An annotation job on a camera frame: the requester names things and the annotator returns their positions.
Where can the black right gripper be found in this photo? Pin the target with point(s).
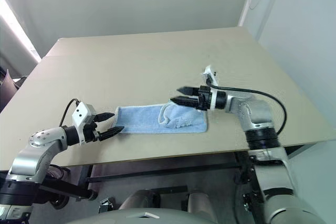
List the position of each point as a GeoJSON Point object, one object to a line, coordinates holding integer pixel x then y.
{"type": "Point", "coordinates": [204, 98]}

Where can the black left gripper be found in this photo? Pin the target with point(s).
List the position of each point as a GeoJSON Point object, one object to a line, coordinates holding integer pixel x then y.
{"type": "Point", "coordinates": [90, 132]}

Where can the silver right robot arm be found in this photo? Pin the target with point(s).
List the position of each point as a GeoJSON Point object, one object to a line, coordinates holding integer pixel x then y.
{"type": "Point", "coordinates": [257, 115]}

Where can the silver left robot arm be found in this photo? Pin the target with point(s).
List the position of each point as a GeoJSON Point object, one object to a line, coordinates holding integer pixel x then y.
{"type": "Point", "coordinates": [39, 153]}

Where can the light blue towel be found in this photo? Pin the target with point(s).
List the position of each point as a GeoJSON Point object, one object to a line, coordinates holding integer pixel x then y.
{"type": "Point", "coordinates": [141, 119]}

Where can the black base bar with caster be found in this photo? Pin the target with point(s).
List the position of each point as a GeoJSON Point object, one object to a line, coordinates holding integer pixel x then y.
{"type": "Point", "coordinates": [68, 190]}

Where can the small metal clip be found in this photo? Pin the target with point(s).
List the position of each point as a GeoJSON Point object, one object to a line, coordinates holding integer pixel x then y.
{"type": "Point", "coordinates": [106, 205]}

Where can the grey rounded shape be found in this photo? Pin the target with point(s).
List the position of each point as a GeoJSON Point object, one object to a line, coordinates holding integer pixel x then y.
{"type": "Point", "coordinates": [139, 199]}
{"type": "Point", "coordinates": [199, 200]}

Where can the grey robot torso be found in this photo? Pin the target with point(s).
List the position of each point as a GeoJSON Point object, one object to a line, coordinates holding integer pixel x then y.
{"type": "Point", "coordinates": [131, 217]}

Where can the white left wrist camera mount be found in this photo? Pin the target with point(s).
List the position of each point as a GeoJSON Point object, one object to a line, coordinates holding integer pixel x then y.
{"type": "Point", "coordinates": [82, 112]}

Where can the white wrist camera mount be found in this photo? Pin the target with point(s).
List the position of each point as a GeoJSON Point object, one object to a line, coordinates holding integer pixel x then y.
{"type": "Point", "coordinates": [82, 112]}
{"type": "Point", "coordinates": [211, 73]}

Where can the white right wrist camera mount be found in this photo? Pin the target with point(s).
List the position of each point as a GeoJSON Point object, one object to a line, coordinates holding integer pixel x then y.
{"type": "Point", "coordinates": [211, 73]}

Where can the black metal table frame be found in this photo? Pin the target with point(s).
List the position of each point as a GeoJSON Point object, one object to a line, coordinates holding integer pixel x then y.
{"type": "Point", "coordinates": [162, 172]}

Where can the black flat bracket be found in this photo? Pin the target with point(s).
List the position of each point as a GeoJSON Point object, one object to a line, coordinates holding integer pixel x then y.
{"type": "Point", "coordinates": [172, 190]}

